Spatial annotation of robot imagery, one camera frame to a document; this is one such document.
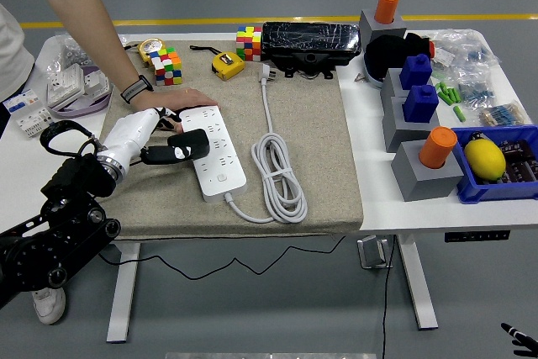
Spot person's left hand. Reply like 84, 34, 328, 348
140, 87, 220, 133

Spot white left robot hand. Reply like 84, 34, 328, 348
102, 106, 195, 170

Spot black-white right robot hand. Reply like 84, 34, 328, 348
500, 321, 538, 359

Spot black plug adapter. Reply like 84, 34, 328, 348
166, 128, 210, 161

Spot white power strip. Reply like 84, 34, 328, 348
178, 106, 248, 203

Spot colourful twisted puzzle cube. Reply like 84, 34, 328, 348
148, 46, 183, 87

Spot black wrist watch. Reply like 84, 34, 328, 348
120, 74, 155, 105

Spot purple tape roll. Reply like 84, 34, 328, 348
46, 66, 113, 121

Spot yellow square tape measure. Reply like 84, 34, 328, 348
189, 45, 245, 82

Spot yellow round tape measure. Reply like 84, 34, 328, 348
124, 38, 166, 69

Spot clear bag of nuts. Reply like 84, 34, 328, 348
45, 34, 92, 82

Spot white circuit breaker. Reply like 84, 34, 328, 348
2, 89, 56, 140

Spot black table control panel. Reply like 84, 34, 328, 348
444, 230, 512, 245

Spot white table leg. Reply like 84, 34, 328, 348
395, 235, 440, 331
106, 244, 141, 345

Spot grey-brown mat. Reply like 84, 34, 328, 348
92, 40, 365, 243

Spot black foil-wrapped box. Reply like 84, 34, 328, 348
261, 22, 362, 69

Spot person's torso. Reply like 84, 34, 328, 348
0, 3, 35, 135

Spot blue plastic bin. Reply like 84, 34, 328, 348
450, 125, 538, 205

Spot silver metal hook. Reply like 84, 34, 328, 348
356, 235, 395, 271

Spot dark brown components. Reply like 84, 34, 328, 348
498, 140, 538, 185

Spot grey block with round hole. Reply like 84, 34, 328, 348
391, 140, 467, 203
359, 9, 408, 46

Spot yellow lemon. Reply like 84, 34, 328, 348
463, 140, 507, 180

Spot person's white shoe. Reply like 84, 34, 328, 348
32, 286, 67, 325

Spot orange cylinder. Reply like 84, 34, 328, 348
374, 0, 401, 25
419, 126, 458, 170

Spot grey block with square hole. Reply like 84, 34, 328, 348
382, 97, 441, 154
380, 68, 412, 103

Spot black cloth bundle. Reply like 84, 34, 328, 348
364, 33, 433, 83

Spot blue square peg block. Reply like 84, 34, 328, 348
398, 55, 434, 92
402, 85, 440, 124

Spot bag of blue resistors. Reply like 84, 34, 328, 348
456, 80, 497, 109

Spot pile of green cylinders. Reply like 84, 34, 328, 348
435, 81, 463, 105

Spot clear bag of parts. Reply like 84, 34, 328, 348
429, 29, 502, 83

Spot white wall socket panel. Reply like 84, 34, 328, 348
82, 66, 112, 101
45, 64, 85, 110

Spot white power strip cord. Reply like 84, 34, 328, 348
225, 63, 309, 224

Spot black mounting bracket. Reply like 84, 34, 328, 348
269, 51, 338, 82

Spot black hanging cable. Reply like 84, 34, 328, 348
382, 237, 397, 359

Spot thin black plug cord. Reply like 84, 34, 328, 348
98, 235, 347, 282

